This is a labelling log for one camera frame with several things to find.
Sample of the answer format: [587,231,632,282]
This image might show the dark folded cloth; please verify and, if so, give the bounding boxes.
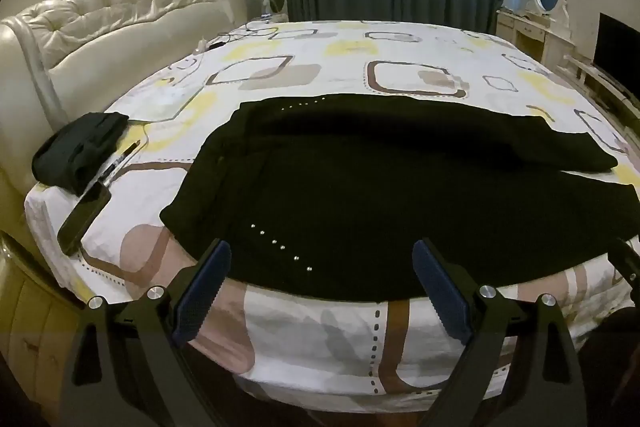
[31,112,131,196]

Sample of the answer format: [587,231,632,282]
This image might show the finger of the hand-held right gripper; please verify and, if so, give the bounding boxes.
[606,236,640,304]

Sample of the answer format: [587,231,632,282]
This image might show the slim black stick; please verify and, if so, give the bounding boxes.
[92,141,140,188]

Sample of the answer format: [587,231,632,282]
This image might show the black smartphone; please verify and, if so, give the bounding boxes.
[56,184,112,256]

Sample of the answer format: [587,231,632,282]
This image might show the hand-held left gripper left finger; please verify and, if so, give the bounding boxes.
[60,238,233,427]

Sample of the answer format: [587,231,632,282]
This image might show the bed with patterned white sheet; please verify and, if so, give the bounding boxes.
[24,19,640,413]

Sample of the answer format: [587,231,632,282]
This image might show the white television stand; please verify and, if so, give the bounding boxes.
[562,54,640,128]

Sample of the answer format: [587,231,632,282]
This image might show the cream tufted headboard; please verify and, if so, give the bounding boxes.
[0,0,248,188]

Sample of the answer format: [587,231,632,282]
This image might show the black television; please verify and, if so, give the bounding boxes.
[593,13,640,80]

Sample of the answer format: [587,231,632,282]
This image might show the cream dressing table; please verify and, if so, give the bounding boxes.
[496,8,576,62]

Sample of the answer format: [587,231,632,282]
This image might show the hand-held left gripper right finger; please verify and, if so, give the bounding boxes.
[411,237,588,427]

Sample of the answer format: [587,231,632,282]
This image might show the cream upholstered bed frame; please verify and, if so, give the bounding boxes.
[0,232,101,427]

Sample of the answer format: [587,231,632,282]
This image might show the black studded pants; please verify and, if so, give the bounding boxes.
[159,93,640,303]

